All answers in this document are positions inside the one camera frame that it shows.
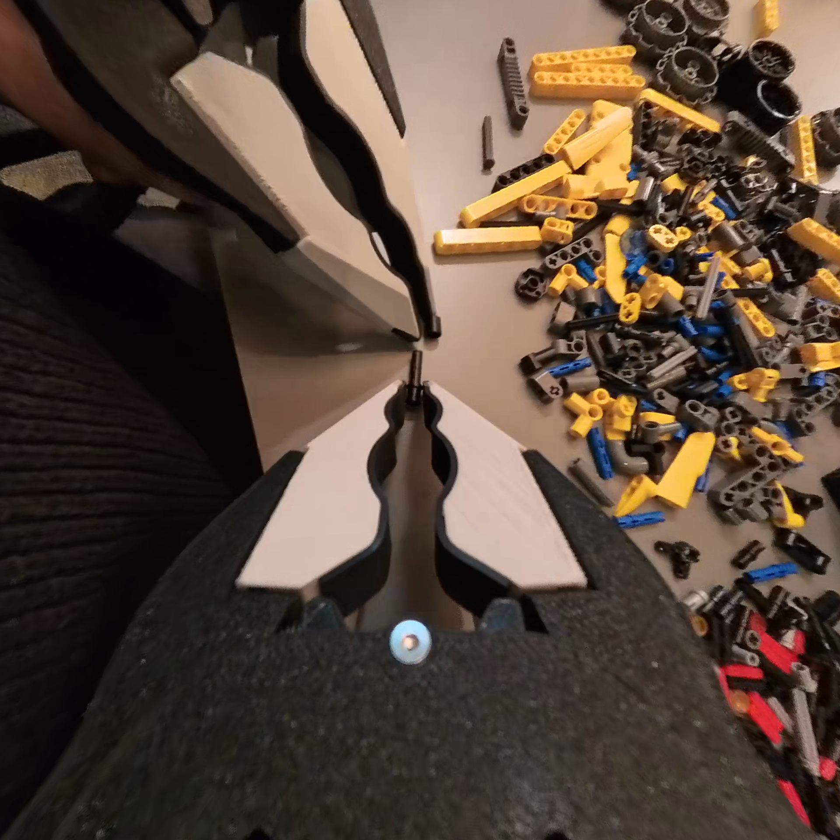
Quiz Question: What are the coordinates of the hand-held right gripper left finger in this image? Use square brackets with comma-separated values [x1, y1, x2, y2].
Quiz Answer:
[235, 381, 416, 616]

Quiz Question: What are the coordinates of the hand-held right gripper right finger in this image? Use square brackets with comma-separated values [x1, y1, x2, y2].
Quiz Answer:
[419, 381, 589, 619]

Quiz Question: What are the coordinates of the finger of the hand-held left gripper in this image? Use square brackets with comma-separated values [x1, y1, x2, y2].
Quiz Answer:
[171, 51, 424, 343]
[279, 0, 444, 341]

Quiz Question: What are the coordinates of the pile of mixed building pieces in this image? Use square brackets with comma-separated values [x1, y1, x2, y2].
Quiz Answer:
[432, 39, 840, 532]

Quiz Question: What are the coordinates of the pile of black red pins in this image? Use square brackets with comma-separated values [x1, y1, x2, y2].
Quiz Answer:
[682, 584, 840, 834]

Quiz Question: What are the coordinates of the person's left hand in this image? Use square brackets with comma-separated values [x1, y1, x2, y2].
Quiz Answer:
[0, 0, 198, 201]

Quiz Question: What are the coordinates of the silver wristband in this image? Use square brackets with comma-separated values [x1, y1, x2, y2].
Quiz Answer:
[0, 152, 96, 201]

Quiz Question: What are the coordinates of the grey toothed rack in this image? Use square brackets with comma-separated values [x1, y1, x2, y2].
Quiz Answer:
[495, 37, 531, 130]

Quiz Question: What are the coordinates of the person's dark knit sweater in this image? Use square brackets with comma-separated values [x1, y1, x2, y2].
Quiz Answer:
[0, 190, 263, 840]

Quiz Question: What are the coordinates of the group of dark toy wheels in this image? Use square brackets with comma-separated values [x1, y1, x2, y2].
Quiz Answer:
[617, 0, 840, 168]

